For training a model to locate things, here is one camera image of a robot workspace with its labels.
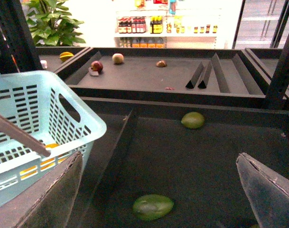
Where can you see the black upper display tray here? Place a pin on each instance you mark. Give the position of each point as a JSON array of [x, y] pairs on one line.
[[234, 80]]

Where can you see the green potted plant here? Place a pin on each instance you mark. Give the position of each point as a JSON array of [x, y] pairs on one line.
[[51, 24]]

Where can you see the black triangular divider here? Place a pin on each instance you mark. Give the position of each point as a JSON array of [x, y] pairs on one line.
[[192, 82], [205, 75]]

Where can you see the white shelf with bottles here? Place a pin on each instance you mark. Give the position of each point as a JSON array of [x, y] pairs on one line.
[[168, 24]]

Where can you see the green mango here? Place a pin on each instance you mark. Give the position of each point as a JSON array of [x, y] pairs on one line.
[[193, 120], [152, 206]]

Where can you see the brown fruit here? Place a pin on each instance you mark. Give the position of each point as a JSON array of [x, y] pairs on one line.
[[161, 63]]

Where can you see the light blue plastic basket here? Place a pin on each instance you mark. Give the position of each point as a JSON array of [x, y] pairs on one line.
[[42, 105]]

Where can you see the green mango near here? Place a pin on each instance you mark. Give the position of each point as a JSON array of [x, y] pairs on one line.
[[152, 206]]

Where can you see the black long divider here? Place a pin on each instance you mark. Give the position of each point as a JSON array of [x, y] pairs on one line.
[[102, 171]]

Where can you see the green mango far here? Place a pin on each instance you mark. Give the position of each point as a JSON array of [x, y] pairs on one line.
[[193, 120]]

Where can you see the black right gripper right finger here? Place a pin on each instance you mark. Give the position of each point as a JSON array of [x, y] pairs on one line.
[[266, 190]]

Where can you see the yellow starfruit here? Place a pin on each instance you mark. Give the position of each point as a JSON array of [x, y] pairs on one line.
[[64, 56]]

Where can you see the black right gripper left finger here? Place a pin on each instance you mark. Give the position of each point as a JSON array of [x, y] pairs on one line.
[[49, 201]]

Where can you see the red apple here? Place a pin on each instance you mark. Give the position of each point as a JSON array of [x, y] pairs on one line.
[[97, 66]]

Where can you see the pale peach fruit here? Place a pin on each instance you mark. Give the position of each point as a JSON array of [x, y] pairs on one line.
[[118, 58]]

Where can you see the brown basket handle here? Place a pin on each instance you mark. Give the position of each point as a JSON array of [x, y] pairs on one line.
[[23, 137]]

